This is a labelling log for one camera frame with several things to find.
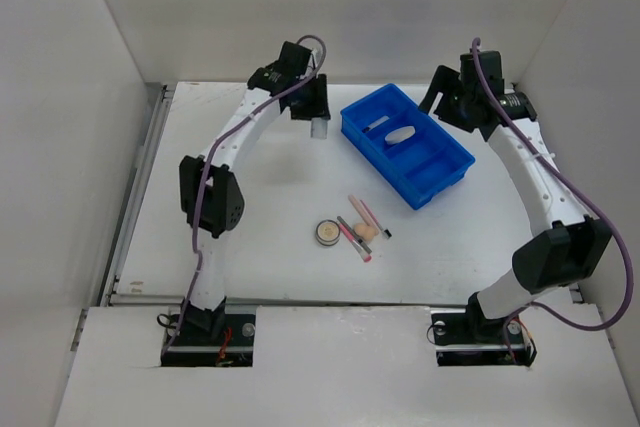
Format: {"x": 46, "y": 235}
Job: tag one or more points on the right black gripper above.
{"x": 444, "y": 80}

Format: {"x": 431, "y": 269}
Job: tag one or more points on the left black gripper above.
{"x": 318, "y": 107}

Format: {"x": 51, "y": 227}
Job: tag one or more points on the clear plastic bottle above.
{"x": 319, "y": 129}

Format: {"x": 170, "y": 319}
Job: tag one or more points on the round white powder puff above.
{"x": 399, "y": 135}

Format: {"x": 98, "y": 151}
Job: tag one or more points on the small white black-capped bottle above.
{"x": 375, "y": 124}

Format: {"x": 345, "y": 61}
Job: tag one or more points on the beige makeup sponge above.
{"x": 365, "y": 231}

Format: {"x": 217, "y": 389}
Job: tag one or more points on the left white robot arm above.
{"x": 210, "y": 195}

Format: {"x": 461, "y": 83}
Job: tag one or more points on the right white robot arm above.
{"x": 567, "y": 242}

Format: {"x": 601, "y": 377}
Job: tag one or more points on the pink thick makeup stick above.
{"x": 360, "y": 209}

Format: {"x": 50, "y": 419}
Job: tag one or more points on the blue plastic organizer bin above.
{"x": 419, "y": 168}

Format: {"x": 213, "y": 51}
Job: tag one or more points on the round compact powder jar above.
{"x": 327, "y": 233}

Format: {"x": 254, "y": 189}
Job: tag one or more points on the grey pink lip pencil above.
{"x": 362, "y": 249}

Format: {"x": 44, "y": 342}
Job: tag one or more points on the thin pink mascara brush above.
{"x": 384, "y": 231}

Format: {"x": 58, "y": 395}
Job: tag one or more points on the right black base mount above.
{"x": 456, "y": 345}

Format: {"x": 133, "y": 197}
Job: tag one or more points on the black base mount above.
{"x": 220, "y": 338}
{"x": 456, "y": 345}

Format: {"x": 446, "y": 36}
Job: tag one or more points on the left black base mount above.
{"x": 220, "y": 338}

